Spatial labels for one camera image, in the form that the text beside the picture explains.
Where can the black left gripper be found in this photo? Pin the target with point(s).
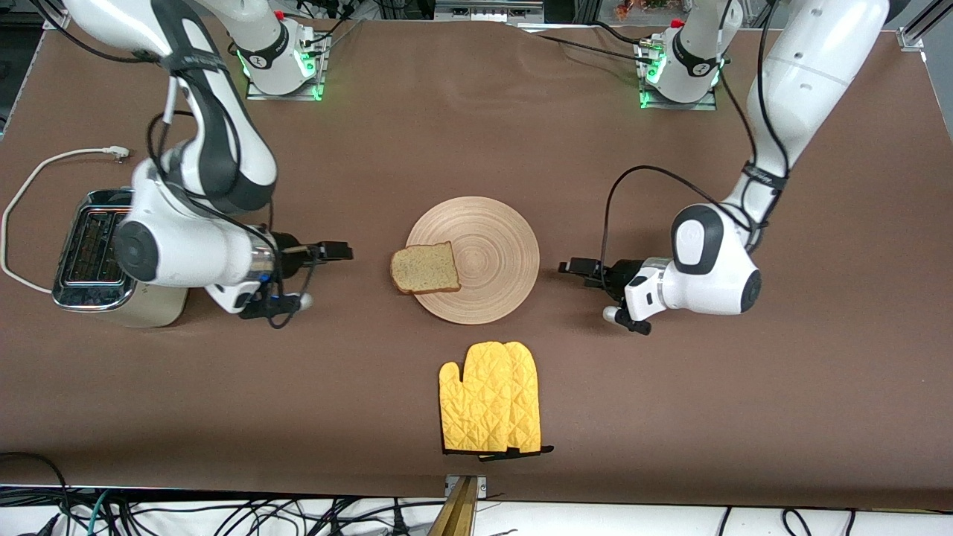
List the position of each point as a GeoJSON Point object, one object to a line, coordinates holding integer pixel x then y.
{"type": "Point", "coordinates": [620, 273]}

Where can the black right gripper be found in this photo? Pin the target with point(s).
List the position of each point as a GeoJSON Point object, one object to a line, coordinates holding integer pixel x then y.
{"type": "Point", "coordinates": [288, 246]}

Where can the brown bread slice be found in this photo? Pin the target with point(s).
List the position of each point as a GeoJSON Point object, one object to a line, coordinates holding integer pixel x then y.
{"type": "Point", "coordinates": [424, 268]}

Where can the round wooden plate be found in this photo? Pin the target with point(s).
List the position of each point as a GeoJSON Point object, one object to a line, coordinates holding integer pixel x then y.
{"type": "Point", "coordinates": [484, 260]}

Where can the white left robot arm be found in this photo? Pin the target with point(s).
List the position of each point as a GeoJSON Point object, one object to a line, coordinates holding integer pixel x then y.
{"type": "Point", "coordinates": [804, 74]}

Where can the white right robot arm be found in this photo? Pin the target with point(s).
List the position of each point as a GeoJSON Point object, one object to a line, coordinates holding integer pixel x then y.
{"type": "Point", "coordinates": [186, 246]}

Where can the cream and chrome toaster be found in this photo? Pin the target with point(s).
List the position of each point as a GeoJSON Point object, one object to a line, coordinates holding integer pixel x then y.
{"type": "Point", "coordinates": [149, 313]}

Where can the brown table cover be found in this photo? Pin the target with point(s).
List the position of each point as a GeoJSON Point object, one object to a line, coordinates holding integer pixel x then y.
{"type": "Point", "coordinates": [372, 149]}

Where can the yellow quilted oven mitt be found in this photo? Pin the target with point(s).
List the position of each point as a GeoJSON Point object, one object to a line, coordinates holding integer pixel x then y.
{"type": "Point", "coordinates": [527, 402]}
{"type": "Point", "coordinates": [476, 402]}

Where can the brass coloured strip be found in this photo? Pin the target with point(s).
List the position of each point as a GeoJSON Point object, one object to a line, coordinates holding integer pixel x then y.
{"type": "Point", "coordinates": [456, 514]}

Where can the aluminium corner profile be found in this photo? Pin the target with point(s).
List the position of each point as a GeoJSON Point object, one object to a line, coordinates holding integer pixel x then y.
{"type": "Point", "coordinates": [910, 39]}

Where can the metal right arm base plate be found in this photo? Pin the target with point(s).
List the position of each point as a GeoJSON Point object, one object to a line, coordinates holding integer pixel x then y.
{"type": "Point", "coordinates": [313, 93]}

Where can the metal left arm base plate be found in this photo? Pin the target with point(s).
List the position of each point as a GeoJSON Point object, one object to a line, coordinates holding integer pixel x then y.
{"type": "Point", "coordinates": [707, 104]}

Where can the small metal bracket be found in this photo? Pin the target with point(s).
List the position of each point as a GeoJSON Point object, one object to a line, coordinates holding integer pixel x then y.
{"type": "Point", "coordinates": [482, 485]}

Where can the aluminium frame piece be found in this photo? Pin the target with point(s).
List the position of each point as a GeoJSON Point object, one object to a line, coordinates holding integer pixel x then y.
{"type": "Point", "coordinates": [488, 9]}

